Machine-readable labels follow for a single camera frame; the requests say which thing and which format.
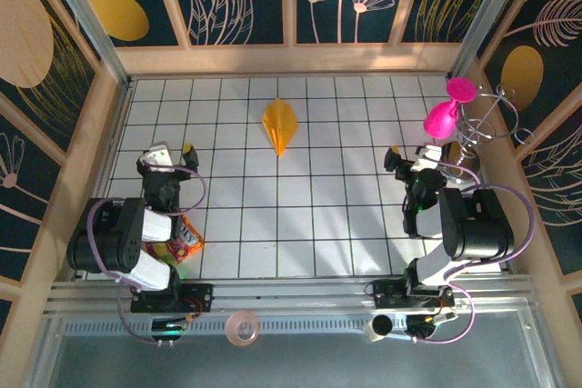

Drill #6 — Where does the yellow cloth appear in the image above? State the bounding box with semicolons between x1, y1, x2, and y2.
261;97;300;160

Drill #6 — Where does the pink plastic goblet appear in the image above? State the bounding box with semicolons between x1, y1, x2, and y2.
424;77;478;139

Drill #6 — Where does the orange snack bag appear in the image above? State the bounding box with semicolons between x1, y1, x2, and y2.
140;214;206;266

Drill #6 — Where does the left black controller box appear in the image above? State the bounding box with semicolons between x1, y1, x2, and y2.
151;317;188;343

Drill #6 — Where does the black controller box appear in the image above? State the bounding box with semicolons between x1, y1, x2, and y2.
406;310;458;344
151;317;188;343

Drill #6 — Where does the right black controller box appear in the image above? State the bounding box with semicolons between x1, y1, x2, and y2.
406;310;458;344

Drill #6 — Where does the pink tape roll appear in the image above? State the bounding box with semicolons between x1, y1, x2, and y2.
225;309;261;347

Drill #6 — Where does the white tape roll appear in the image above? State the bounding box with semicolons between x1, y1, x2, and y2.
366;313;395;343

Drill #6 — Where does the grey metal panel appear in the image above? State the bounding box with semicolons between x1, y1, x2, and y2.
26;310;565;388

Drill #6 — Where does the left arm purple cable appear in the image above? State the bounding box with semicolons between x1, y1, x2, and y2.
85;164;208;347

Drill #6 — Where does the silver wire glass rack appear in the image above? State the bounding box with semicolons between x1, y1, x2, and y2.
434;83;537;185

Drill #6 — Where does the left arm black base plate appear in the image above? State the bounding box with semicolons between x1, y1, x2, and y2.
130;282;215;314

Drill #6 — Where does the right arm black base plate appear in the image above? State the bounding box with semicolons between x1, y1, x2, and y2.
371;279;456;310

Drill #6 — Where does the aluminium mounting rail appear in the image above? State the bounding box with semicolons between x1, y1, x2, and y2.
45;274;537;316

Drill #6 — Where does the aluminium frame post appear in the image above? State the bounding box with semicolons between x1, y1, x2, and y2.
448;0;533;80
35;0;134;89

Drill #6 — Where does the slotted grey cable duct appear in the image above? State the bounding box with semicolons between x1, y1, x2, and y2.
63;318;533;337

